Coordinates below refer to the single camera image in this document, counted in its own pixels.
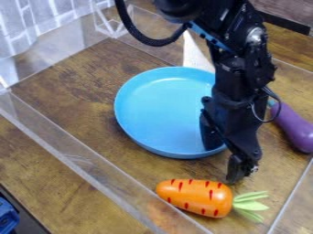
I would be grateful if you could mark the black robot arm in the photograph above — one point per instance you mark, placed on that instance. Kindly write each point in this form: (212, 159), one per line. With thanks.
(232, 27)

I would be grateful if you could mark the purple toy eggplant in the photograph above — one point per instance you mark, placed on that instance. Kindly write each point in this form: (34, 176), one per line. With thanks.
(294, 126)

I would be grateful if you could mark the clear acrylic enclosure wall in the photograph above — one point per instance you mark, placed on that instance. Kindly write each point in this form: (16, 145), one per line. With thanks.
(84, 178)

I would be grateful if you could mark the orange toy carrot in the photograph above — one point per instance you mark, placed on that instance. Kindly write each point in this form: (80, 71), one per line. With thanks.
(210, 198)

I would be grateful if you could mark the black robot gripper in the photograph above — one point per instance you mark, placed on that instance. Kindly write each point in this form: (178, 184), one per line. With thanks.
(229, 123)

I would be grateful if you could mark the blue round plate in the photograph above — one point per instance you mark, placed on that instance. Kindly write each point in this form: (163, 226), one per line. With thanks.
(158, 108)

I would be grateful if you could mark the blue object at corner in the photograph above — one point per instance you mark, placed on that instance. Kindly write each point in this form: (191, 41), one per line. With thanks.
(10, 218)

